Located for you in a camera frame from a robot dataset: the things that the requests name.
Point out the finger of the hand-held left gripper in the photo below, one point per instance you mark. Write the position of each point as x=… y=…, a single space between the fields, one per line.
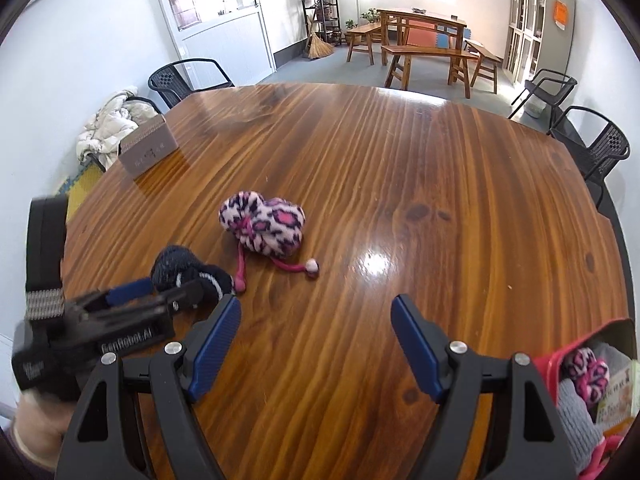
x=130 y=291
x=187 y=297

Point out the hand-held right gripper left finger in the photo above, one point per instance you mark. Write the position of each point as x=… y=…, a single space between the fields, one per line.
x=215 y=345

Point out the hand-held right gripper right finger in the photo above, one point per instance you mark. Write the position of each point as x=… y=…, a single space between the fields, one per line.
x=417 y=345

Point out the black knit glove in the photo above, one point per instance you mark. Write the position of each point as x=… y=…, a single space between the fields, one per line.
x=172 y=262

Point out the red cardboard box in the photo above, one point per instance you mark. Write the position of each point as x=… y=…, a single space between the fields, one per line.
x=547 y=365

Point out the grey ribbed knit roll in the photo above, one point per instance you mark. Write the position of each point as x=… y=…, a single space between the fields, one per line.
x=575 y=420

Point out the grey knit cloth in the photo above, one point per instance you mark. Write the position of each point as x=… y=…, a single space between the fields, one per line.
x=612 y=355

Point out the yellow cardboard box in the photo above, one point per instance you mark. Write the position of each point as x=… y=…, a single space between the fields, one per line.
x=620 y=395

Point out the pink bendy foam tube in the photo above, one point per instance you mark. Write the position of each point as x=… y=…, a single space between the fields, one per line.
x=602 y=455

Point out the person's left hand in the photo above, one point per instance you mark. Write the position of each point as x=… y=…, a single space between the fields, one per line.
x=40 y=427

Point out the yellow foam mat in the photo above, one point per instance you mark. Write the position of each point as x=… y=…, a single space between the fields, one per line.
x=82 y=190

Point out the grey tissue box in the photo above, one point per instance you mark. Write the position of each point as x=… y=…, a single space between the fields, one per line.
x=147 y=147

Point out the white down jacket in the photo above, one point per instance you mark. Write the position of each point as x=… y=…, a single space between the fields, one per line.
x=110 y=130

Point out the black metal chair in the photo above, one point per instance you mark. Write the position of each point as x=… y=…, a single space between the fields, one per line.
x=185 y=82
x=145 y=102
x=550 y=85
x=597 y=145

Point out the white waste bin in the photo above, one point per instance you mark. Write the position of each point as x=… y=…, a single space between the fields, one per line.
x=535 y=108

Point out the straw broom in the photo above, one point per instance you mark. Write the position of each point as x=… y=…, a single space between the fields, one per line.
x=319 y=47

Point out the wooden bench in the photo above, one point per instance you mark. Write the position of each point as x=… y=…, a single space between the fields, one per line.
x=362 y=32
x=482 y=55
x=425 y=52

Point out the red foam mat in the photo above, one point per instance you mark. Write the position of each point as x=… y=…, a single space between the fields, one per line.
x=422 y=35

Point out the dark plant shelf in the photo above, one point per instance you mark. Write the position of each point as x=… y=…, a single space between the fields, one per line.
x=322 y=15

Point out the wooden dining table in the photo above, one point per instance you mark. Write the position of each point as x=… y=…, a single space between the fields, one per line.
x=420 y=16

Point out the potted green plant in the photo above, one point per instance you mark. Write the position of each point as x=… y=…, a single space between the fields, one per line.
x=371 y=16

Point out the grey metal cabinet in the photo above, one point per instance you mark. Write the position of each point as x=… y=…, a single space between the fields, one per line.
x=545 y=35

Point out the orange paper sign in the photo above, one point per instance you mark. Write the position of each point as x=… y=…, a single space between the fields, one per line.
x=560 y=16

